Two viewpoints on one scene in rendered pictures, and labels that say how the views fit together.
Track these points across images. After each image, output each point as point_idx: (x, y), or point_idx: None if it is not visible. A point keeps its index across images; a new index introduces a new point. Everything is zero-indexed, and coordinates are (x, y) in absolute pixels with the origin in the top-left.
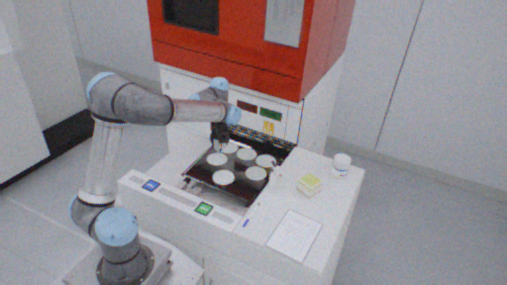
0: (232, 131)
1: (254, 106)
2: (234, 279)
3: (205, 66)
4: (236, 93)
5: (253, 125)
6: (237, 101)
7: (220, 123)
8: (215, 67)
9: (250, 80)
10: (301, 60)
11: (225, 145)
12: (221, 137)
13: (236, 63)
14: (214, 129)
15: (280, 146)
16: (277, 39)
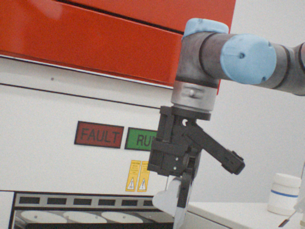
0: (57, 215)
1: (119, 128)
2: None
3: (39, 31)
4: (78, 104)
5: (105, 181)
6: (78, 125)
7: (206, 132)
8: (66, 31)
9: (142, 57)
10: (232, 9)
11: (188, 203)
12: (239, 156)
13: (119, 18)
14: (197, 152)
15: (162, 213)
16: None
